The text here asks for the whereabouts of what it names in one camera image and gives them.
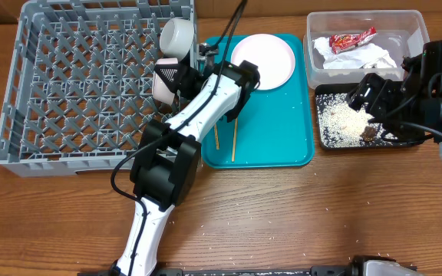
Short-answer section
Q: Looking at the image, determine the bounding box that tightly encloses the pink bowl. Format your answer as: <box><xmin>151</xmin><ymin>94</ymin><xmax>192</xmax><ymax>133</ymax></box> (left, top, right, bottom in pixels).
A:
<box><xmin>152</xmin><ymin>57</ymin><xmax>178</xmax><ymax>105</ymax></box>

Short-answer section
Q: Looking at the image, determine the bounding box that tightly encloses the brown food scrap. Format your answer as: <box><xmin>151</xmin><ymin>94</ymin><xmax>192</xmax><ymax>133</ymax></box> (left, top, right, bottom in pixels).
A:
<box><xmin>360</xmin><ymin>126</ymin><xmax>378</xmax><ymax>143</ymax></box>

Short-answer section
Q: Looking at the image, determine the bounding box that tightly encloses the grey-white bowl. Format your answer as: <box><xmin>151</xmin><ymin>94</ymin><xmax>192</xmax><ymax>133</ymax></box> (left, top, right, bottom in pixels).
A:
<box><xmin>160</xmin><ymin>18</ymin><xmax>195</xmax><ymax>61</ymax></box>

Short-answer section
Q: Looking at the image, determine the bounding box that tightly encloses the white napkin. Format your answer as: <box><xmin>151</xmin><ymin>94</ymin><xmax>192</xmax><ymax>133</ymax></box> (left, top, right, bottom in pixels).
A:
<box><xmin>313</xmin><ymin>38</ymin><xmax>397</xmax><ymax>70</ymax></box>

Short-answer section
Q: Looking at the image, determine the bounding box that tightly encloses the wooden chopstick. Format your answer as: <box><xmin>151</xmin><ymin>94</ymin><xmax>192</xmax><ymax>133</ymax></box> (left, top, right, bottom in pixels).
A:
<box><xmin>214</xmin><ymin>123</ymin><xmax>220</xmax><ymax>150</ymax></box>
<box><xmin>231</xmin><ymin>118</ymin><xmax>238</xmax><ymax>163</ymax></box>

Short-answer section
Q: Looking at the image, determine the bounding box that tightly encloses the red snack wrapper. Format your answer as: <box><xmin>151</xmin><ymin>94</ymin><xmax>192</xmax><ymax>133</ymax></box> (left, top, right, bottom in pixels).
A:
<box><xmin>329</xmin><ymin>27</ymin><xmax>377</xmax><ymax>54</ymax></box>

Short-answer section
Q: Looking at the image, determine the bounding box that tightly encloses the large white round plate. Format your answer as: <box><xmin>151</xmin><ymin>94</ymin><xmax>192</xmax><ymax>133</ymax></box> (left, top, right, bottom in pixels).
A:
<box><xmin>230</xmin><ymin>34</ymin><xmax>295</xmax><ymax>90</ymax></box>

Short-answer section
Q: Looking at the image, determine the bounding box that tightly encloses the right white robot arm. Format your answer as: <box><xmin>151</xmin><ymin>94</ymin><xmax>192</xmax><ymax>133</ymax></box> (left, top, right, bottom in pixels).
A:
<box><xmin>346</xmin><ymin>40</ymin><xmax>442</xmax><ymax>160</ymax></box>

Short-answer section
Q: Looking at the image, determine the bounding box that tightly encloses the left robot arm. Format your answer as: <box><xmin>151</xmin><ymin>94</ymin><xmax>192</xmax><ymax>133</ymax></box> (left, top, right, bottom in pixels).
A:
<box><xmin>110</xmin><ymin>61</ymin><xmax>260</xmax><ymax>275</ymax></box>

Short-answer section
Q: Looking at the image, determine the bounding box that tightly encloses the clear plastic waste bin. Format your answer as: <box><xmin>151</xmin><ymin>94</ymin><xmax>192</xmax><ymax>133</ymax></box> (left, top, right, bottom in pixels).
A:
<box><xmin>303</xmin><ymin>10</ymin><xmax>430</xmax><ymax>88</ymax></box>

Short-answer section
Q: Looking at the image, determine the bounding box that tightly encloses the grey plastic dishwasher rack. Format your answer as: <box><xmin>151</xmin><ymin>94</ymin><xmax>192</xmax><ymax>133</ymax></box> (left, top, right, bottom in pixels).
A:
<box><xmin>0</xmin><ymin>0</ymin><xmax>196</xmax><ymax>177</ymax></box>

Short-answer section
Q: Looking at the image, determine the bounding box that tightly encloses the black rectangular tray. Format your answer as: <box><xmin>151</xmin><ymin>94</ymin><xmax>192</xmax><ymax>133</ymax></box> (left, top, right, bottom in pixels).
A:
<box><xmin>314</xmin><ymin>81</ymin><xmax>424</xmax><ymax>151</ymax></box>

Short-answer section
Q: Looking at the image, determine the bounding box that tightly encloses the teal plastic serving tray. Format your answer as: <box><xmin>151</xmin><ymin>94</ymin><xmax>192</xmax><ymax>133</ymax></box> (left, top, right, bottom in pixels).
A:
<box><xmin>201</xmin><ymin>34</ymin><xmax>315</xmax><ymax>169</ymax></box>

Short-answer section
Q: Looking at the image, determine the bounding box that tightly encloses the brown cardboard backdrop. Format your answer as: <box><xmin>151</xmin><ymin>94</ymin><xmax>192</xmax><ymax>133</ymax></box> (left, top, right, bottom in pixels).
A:
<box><xmin>0</xmin><ymin>0</ymin><xmax>442</xmax><ymax>25</ymax></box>

